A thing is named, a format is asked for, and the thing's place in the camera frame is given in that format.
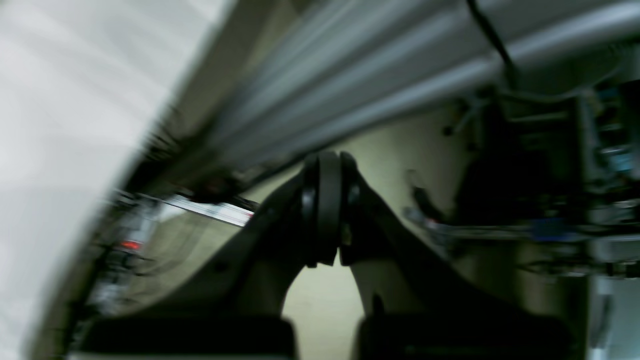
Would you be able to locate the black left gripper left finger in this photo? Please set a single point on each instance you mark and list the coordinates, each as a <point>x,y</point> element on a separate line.
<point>231,308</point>

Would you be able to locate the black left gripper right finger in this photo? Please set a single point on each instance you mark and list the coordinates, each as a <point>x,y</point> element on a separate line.
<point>417,307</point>

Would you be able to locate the dark equipment rack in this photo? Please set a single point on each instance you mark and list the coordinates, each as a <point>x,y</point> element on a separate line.
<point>557,163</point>

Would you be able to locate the grey aluminium frame rail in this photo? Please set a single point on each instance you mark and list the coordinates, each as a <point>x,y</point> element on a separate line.
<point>353,63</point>

